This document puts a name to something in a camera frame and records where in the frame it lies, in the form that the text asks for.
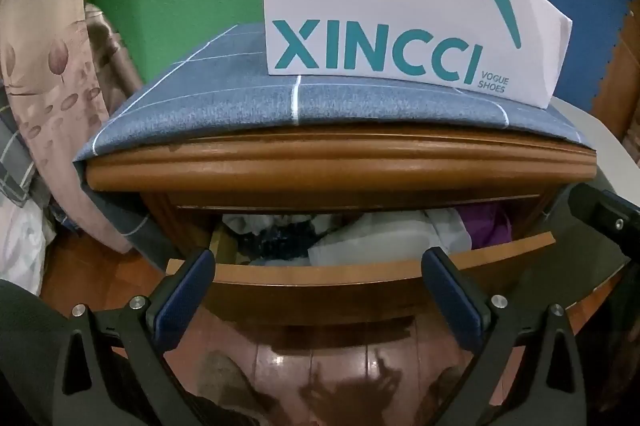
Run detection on blue checked cloth cover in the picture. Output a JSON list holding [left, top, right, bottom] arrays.
[[75, 23, 588, 163]]

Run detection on floral pink pillow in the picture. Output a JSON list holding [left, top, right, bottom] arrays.
[[1, 0, 131, 254]]

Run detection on white XINCCI shoe box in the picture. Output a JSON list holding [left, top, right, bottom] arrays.
[[264, 0, 572, 108]]

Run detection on white folded underwear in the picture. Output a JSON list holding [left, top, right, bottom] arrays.
[[308, 208, 472, 267]]

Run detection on wooden drawer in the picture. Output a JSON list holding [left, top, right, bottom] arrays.
[[165, 205, 558, 326]]

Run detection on purple bra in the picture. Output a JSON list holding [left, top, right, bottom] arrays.
[[457, 203, 512, 250]]

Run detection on grey plaid bedding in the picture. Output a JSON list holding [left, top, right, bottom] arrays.
[[0, 87, 35, 207]]

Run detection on white floral bedsheet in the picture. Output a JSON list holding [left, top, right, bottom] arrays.
[[0, 194, 55, 296]]

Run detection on dark navy lace underwear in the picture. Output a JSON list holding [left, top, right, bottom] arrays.
[[236, 220, 322, 260]]

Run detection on light blue underwear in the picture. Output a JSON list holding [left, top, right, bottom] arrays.
[[248, 257, 311, 267]]

